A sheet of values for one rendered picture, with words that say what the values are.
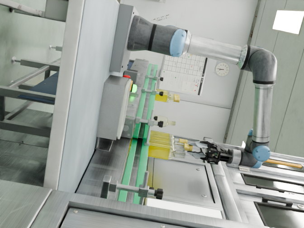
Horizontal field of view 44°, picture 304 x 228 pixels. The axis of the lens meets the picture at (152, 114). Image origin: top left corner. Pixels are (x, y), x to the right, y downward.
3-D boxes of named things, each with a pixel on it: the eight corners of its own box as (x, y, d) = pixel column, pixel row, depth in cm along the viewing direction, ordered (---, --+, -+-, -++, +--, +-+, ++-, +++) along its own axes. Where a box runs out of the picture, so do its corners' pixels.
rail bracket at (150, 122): (130, 143, 167) (158, 148, 167) (137, 107, 162) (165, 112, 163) (131, 140, 170) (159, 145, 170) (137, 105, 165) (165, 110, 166)
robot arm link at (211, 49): (159, 23, 164) (279, 52, 164) (160, 21, 178) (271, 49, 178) (152, 50, 167) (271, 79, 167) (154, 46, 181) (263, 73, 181)
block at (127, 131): (116, 136, 166) (131, 139, 167) (119, 116, 164) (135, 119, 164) (117, 134, 170) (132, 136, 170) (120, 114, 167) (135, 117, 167)
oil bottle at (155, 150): (128, 153, 173) (173, 161, 174) (130, 142, 172) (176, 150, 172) (129, 149, 179) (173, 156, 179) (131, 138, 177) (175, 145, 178)
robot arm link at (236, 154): (239, 148, 188) (235, 162, 190) (230, 146, 188) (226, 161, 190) (242, 154, 181) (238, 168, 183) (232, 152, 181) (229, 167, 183)
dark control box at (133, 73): (121, 83, 229) (135, 85, 230) (123, 70, 227) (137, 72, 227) (123, 80, 237) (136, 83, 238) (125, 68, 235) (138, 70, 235)
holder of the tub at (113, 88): (94, 149, 149) (113, 153, 149) (104, 82, 141) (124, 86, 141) (101, 135, 165) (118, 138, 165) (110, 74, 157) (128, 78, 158)
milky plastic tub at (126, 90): (97, 137, 147) (119, 141, 147) (105, 82, 141) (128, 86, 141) (104, 124, 164) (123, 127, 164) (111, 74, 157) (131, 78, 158)
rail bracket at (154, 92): (140, 92, 222) (162, 97, 222) (142, 80, 220) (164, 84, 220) (140, 91, 225) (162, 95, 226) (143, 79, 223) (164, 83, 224)
